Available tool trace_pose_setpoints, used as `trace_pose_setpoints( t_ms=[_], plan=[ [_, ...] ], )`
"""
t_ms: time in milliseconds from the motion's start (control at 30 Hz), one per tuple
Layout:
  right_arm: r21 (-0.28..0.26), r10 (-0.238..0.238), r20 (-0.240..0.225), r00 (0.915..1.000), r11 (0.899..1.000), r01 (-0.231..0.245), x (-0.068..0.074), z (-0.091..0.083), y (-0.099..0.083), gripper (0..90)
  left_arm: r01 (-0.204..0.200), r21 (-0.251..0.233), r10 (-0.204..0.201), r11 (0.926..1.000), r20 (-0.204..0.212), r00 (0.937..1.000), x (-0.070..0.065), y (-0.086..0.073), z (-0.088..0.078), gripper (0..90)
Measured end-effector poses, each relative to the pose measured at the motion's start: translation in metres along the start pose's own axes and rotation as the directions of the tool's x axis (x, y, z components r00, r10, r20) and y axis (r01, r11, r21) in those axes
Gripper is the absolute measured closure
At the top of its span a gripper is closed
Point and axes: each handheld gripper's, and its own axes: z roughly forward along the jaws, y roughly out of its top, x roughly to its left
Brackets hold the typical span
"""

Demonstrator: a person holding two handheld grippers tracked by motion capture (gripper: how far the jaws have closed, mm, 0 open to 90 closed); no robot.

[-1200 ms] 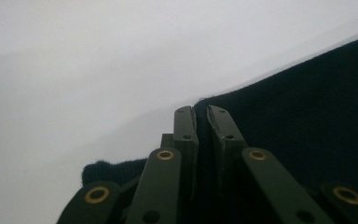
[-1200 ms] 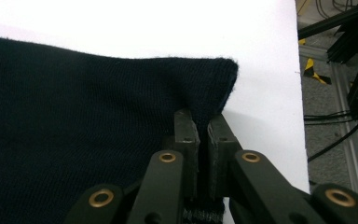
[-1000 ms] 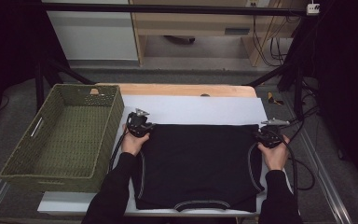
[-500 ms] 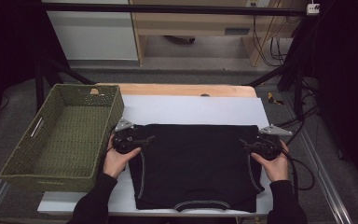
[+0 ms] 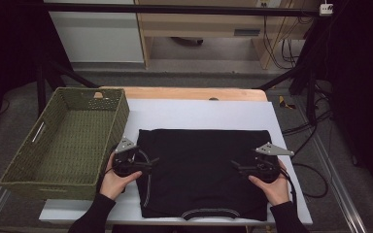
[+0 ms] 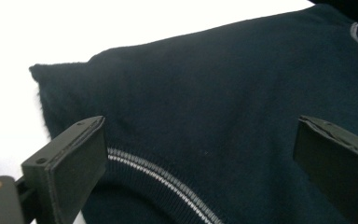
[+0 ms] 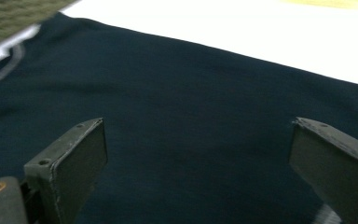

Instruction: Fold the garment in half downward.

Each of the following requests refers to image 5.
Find right hand-held gripper cable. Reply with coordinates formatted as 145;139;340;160
280;168;299;212

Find white cabinet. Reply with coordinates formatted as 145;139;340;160
43;0;145;64

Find yellow cable behind desk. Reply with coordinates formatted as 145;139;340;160
265;0;293;69

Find light wooden desk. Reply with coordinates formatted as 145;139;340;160
134;0;324;71

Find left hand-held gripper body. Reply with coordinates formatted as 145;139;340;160
111;136;144;178

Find black horizontal metal bar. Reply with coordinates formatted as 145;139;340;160
43;2;322;17

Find dark navy knit vest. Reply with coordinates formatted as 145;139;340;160
135;128;272;222

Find black curtain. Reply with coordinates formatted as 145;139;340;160
323;0;373;198
0;0;74;137

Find black cables behind desk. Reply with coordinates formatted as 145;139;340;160
261;14;305;71

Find black floor cable loop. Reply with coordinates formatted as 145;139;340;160
290;161;329;199

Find person's right hand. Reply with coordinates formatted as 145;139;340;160
248;159;290;208

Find person's left hand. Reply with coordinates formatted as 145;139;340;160
99;153;144;202

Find green woven basket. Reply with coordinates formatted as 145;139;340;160
0;86;130;202

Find yellow and black tape piece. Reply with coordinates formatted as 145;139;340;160
278;95;297;111

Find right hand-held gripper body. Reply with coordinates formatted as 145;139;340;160
247;142;295;184

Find black floor cable bundle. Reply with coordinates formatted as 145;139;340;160
281;110;334;137

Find black metal stand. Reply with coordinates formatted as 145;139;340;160
35;57;101;117
255;16;334;127

